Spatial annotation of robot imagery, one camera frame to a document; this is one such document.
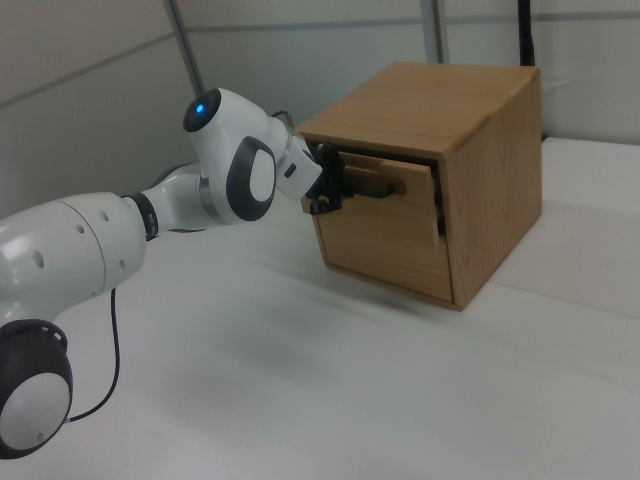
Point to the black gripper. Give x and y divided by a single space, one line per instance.
327 182

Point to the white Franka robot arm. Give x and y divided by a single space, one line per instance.
60 250

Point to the wooden drawer with finger notch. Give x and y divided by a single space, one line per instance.
390 270

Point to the wooden drawer cabinet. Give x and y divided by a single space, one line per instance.
495 200

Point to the black vertical pole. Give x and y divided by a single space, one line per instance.
527 30

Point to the grey partition post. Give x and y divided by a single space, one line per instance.
438 30
187 45

